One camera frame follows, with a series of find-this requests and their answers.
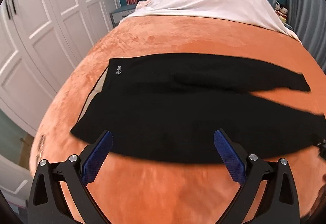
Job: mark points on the white bed sheet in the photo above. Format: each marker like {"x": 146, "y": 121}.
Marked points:
{"x": 253, "y": 12}

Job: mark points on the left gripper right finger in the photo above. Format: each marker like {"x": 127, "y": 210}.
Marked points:
{"x": 279, "y": 202}

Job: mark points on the orange plush bed blanket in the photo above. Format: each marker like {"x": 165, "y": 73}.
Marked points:
{"x": 134, "y": 191}

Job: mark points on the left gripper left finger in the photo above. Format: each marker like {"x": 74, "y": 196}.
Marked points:
{"x": 47, "y": 203}

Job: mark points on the red box on nightstand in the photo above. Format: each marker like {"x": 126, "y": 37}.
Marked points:
{"x": 132, "y": 2}

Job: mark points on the blue-grey nightstand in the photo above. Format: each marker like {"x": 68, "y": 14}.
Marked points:
{"x": 117, "y": 15}

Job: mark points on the plush toys by bed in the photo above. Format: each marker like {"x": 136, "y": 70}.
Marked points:
{"x": 281, "y": 11}

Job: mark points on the white panelled wardrobe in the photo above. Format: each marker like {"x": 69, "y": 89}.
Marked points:
{"x": 42, "y": 42}

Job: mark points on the grey curtain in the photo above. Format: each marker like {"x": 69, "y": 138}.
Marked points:
{"x": 307, "y": 18}

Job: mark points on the black pants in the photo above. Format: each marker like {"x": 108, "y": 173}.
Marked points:
{"x": 166, "y": 108}

